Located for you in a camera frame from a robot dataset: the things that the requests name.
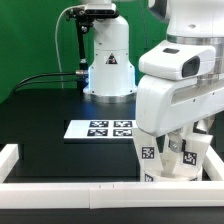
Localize grey camera cable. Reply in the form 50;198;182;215
54;4;81;90

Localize black cables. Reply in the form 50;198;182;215
12;71;88;94

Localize white round stool seat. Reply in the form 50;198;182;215
140;168;203;182

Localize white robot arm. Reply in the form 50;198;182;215
81;0;224;149

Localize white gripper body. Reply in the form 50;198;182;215
136;41;224;137

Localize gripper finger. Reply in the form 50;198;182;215
168;131;185;153
196;119;210;132

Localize white marker sheet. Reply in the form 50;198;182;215
64;120;136;143

